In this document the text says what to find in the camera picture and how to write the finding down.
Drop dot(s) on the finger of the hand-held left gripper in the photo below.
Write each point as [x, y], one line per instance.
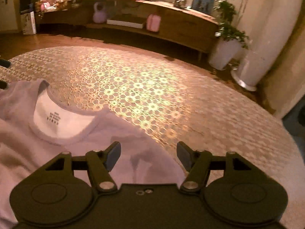
[3, 85]
[4, 63]

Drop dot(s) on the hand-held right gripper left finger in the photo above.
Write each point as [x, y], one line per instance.
[113, 157]

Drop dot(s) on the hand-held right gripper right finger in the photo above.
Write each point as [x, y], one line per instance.
[184, 157]

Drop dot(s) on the lavender shirt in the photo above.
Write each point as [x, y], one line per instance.
[143, 148]

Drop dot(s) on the large printed cardboard box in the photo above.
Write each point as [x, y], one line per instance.
[29, 23]

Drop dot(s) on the leafy plant white pot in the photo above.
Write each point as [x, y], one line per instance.
[224, 53]

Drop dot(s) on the white flat box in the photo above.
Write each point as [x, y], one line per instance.
[126, 22]

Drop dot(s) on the long wooden sideboard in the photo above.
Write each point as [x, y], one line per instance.
[181, 26]

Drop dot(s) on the pink canister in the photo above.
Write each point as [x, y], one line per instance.
[153, 23]

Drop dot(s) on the white cylindrical floor appliance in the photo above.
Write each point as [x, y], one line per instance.
[266, 40]

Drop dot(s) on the blue printed bag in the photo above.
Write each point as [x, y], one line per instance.
[202, 1]

